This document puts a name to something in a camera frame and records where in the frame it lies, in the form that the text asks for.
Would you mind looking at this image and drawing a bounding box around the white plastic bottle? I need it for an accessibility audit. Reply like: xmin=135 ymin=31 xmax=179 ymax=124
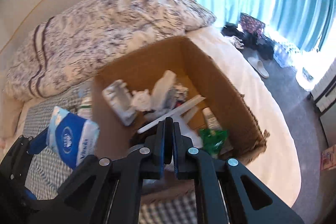
xmin=151 ymin=70 xmax=176 ymax=111

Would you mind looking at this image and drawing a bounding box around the white slipper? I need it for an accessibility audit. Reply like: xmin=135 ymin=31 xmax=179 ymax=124
xmin=248 ymin=57 xmax=269 ymax=79

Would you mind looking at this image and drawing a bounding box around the floral beige duvet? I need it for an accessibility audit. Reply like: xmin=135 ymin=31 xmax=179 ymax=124
xmin=4 ymin=0 xmax=216 ymax=102

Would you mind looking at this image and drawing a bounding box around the orange box on floor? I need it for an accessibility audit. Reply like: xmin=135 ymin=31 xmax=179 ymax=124
xmin=321 ymin=145 xmax=336 ymax=170

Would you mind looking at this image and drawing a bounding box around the pile of dark clothes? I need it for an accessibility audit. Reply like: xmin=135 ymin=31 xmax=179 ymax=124
xmin=221 ymin=23 xmax=274 ymax=60

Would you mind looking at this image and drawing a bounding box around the blue tissue pack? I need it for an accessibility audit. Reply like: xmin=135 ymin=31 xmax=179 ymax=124
xmin=46 ymin=106 xmax=100 ymax=169

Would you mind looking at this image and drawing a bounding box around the green snack packet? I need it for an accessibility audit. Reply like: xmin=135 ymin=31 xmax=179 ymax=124
xmin=198 ymin=128 xmax=229 ymax=159

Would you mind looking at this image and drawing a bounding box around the white phone holder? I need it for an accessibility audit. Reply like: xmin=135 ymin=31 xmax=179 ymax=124
xmin=102 ymin=80 xmax=137 ymax=126

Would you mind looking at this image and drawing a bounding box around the white cabinet with black trim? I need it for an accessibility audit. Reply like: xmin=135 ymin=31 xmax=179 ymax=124
xmin=310 ymin=60 xmax=336 ymax=147

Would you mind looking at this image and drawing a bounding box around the dark patterned bag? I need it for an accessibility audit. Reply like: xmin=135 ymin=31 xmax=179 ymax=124
xmin=239 ymin=12 xmax=265 ymax=37

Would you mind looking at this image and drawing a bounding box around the brown cardboard box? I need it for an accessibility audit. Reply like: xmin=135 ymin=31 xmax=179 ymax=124
xmin=91 ymin=36 xmax=268 ymax=164

